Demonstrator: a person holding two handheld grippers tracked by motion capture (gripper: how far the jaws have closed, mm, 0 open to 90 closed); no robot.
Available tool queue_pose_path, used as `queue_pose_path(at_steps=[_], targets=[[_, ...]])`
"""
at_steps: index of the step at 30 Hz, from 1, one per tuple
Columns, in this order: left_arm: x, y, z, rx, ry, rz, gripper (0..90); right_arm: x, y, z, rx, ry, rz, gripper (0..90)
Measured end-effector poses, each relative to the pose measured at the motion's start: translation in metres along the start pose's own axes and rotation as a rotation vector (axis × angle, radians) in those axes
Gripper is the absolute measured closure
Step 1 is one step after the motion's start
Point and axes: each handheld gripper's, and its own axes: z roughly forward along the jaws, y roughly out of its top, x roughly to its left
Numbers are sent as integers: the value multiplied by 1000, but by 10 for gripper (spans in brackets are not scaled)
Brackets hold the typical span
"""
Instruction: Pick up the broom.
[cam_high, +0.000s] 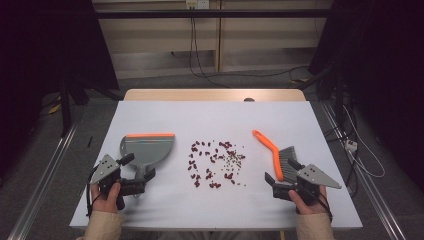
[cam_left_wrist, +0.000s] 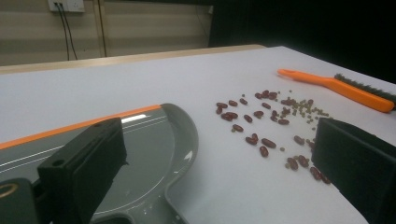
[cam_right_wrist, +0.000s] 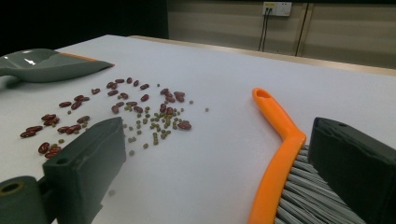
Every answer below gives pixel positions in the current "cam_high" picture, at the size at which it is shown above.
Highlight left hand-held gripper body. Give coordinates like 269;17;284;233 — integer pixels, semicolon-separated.
89;153;148;211

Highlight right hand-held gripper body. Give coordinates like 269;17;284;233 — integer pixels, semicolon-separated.
272;163;342;206

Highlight orange brush with grey bristles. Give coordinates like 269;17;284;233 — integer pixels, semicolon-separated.
252;129;300;184

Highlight grey dustpan with orange edge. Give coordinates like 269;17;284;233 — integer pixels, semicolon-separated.
119;133;176;198

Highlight small green beans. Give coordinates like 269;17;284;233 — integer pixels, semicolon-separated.
218;144;248;188

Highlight red beans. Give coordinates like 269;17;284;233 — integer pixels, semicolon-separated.
187;140;247;189

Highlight person's right hand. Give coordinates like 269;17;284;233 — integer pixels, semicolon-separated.
288;185;329;215

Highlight person's left hand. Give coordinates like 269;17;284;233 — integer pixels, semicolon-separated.
90;182;122;214

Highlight white power strip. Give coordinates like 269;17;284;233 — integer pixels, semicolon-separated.
344;139;358;154

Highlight black metal stand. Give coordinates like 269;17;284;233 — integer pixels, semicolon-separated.
59;76;90;138
298;63;346;128

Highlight person's grey trousers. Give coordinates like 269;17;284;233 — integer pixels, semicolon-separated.
159;230;278;240

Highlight white table mat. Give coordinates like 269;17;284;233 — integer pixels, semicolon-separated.
69;100;363;231

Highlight wooden table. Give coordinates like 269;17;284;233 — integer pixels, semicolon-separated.
123;88;307;103

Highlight black curtain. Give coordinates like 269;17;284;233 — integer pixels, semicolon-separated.
308;0;424;191

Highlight black horizontal bar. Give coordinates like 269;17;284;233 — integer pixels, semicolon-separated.
94;9;334;19

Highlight right hand-held gripper black cable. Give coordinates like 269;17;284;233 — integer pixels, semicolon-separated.
318;193;334;223

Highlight hand-held gripper black cable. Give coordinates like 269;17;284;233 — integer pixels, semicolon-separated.
85;164;101;218
318;193;334;223

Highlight left hand-held gripper black cable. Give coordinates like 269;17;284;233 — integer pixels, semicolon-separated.
85;164;101;218

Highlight bundle of black cables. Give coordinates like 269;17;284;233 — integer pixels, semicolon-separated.
326;96;360;198

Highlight aluminium floor rail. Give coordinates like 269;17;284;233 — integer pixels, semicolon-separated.
7;123;79;240
319;101;408;240

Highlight thin white cable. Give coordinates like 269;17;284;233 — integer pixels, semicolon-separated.
343;104;386;179

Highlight black floor cable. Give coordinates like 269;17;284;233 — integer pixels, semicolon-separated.
213;65;309;79

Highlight black hanging wall cable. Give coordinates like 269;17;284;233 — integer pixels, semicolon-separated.
188;16;231;89

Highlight white wall socket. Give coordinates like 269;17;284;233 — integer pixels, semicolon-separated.
185;0;210;10

